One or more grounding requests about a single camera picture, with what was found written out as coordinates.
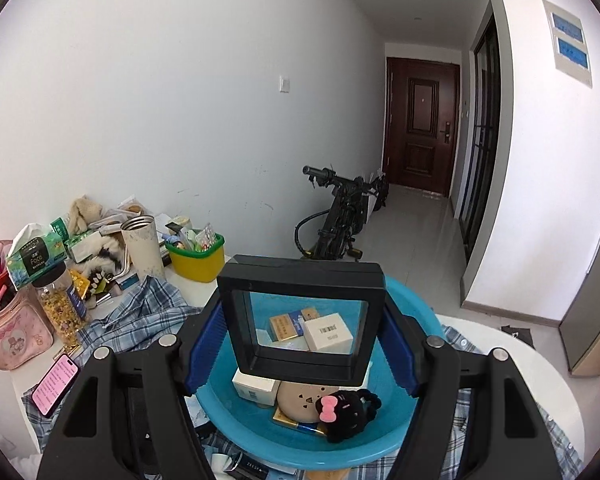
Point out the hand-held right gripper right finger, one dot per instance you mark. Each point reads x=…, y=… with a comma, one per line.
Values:
x=400, y=355

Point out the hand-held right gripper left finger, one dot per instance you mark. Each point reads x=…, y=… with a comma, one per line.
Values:
x=207, y=350

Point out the blue plastic basin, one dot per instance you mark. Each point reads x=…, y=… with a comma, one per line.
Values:
x=370, y=440

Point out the black square display frame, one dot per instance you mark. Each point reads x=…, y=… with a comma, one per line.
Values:
x=300, y=270

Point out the white desktop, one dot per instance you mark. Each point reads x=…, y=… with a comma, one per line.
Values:
x=520, y=360

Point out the white cardboard box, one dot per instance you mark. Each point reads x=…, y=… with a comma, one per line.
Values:
x=252, y=385

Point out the white box with barcode label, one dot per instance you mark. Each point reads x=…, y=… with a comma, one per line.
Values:
x=330, y=335

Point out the black plush with pink bow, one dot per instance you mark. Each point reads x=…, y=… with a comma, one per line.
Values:
x=350, y=415

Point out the gold blue cigarette pack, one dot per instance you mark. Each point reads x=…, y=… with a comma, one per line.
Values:
x=292, y=422
x=285, y=330

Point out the yellow bin with green rim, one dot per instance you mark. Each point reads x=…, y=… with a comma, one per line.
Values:
x=195, y=265

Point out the blue plaid shirt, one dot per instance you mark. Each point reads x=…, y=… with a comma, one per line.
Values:
x=130, y=310

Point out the small tan box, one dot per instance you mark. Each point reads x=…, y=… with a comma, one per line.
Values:
x=311, y=314

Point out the pill blister pack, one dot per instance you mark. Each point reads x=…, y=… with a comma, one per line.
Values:
x=206, y=237

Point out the black cloth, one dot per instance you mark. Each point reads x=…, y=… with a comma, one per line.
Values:
x=517, y=335

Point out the beige tumbler cup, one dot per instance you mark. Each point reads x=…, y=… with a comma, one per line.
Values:
x=142, y=250

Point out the black cosmetic box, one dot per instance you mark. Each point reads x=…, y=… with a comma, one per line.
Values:
x=250, y=471

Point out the stack of booklets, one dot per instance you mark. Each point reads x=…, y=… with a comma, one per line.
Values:
x=161, y=225

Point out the black white furry toy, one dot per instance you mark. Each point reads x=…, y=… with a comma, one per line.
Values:
x=102, y=260

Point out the gold foil packet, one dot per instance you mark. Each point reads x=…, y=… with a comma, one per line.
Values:
x=81, y=287

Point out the black bicycle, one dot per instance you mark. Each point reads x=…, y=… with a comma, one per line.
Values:
x=340, y=220

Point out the clear jar with yellow contents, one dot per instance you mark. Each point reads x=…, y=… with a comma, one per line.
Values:
x=62, y=310

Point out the smartphone with pink screen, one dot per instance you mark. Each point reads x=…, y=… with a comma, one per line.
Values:
x=55, y=385

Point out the white green box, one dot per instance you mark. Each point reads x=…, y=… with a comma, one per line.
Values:
x=82, y=247

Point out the clear snack packet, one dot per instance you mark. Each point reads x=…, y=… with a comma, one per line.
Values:
x=130, y=205

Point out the beige plush toy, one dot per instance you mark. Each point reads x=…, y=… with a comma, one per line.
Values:
x=85, y=212

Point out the pink cartoon pouch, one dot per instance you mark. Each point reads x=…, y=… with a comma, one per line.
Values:
x=15, y=330

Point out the green tissue pack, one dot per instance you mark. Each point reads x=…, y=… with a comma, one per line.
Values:
x=35, y=260

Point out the black framed glass door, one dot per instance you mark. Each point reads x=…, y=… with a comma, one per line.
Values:
x=480, y=160

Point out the white crumpled tissue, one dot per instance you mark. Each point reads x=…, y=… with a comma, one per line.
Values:
x=17, y=460

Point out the dark brown entrance door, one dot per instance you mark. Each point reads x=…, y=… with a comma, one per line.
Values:
x=420, y=125

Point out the white wall switch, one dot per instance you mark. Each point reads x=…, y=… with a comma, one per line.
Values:
x=285, y=83

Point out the blue wall panel cover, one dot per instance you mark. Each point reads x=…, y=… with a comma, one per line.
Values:
x=567, y=25
x=574, y=52

